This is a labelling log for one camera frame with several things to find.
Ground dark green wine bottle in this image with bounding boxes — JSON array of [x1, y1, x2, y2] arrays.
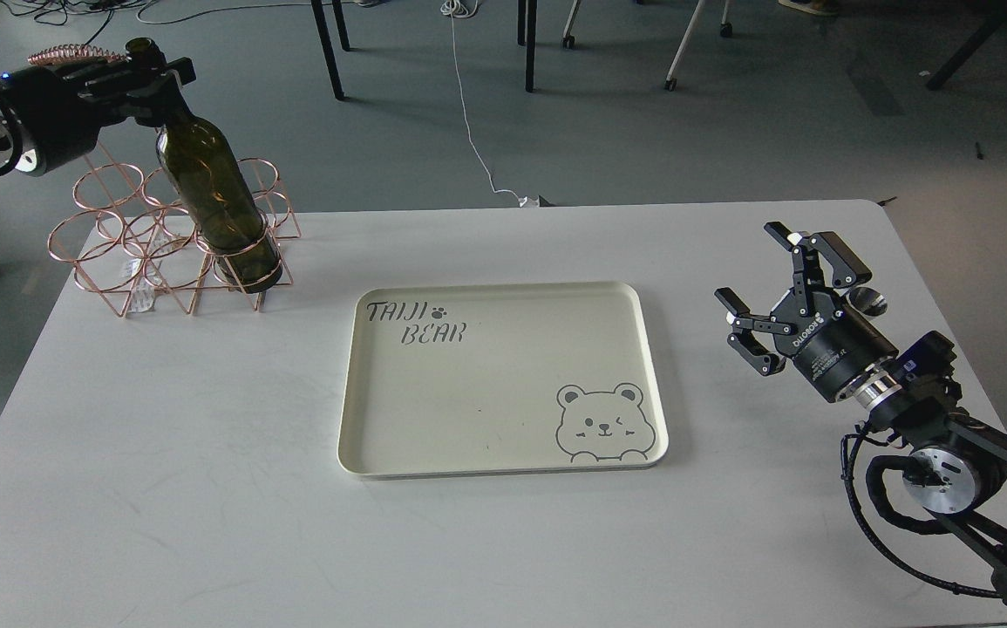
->
[[126, 38, 282, 294]]

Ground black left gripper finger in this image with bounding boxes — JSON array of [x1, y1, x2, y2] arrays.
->
[[62, 58, 130, 84], [78, 58, 196, 125]]

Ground copper wire wine rack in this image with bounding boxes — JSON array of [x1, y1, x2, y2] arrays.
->
[[46, 152, 301, 317]]

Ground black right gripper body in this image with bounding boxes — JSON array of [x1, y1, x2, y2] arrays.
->
[[770, 290, 899, 403]]

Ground cream bear tray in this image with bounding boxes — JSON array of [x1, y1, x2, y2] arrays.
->
[[338, 281, 668, 477]]

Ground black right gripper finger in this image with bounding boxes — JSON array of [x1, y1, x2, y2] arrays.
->
[[765, 222, 873, 311], [715, 287, 795, 375]]

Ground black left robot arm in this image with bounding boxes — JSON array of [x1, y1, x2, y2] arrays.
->
[[0, 38, 196, 176]]

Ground black table legs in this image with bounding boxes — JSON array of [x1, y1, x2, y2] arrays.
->
[[310, 1, 539, 102]]

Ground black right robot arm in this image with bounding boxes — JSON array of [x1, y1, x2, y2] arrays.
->
[[716, 222, 1007, 605]]

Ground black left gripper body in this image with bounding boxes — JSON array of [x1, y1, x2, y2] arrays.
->
[[0, 66, 108, 176]]

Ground silver metal jigger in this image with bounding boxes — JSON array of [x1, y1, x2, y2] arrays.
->
[[847, 286, 888, 317]]

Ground white chair legs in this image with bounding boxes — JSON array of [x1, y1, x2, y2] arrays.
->
[[561, 0, 733, 92]]

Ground white floor cable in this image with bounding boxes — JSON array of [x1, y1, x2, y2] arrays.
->
[[440, 0, 541, 208]]

